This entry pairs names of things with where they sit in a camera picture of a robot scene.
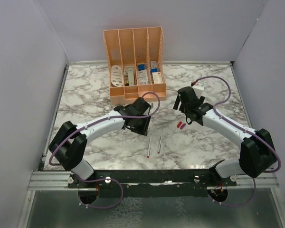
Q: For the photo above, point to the black metal base frame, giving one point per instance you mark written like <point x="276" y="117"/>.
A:
<point x="149" y="183"/>

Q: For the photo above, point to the white box blue lid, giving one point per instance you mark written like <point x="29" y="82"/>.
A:
<point x="142" y="74"/>

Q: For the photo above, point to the peach plastic desk organizer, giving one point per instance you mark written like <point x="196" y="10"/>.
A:
<point x="128" y="47"/>

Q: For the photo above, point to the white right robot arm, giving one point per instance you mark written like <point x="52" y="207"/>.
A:
<point x="256" y="147"/>

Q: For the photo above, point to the red white pen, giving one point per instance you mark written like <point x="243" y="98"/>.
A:
<point x="149" y="146"/>

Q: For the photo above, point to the white oval packaged item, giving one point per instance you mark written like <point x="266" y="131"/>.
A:
<point x="117" y="76"/>

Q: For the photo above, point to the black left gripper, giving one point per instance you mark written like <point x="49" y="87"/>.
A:
<point x="143" y="129"/>

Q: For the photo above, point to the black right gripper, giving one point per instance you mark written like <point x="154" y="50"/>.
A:
<point x="177" y="102"/>

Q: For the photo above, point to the grey metal flat tool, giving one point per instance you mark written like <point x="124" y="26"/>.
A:
<point x="130" y="76"/>

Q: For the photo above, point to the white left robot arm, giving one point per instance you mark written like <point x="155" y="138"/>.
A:
<point x="69" y="144"/>

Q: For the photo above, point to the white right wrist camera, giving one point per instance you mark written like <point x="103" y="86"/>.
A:
<point x="198" y="88"/>

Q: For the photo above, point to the magenta white pen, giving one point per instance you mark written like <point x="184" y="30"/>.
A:
<point x="160" y="143"/>

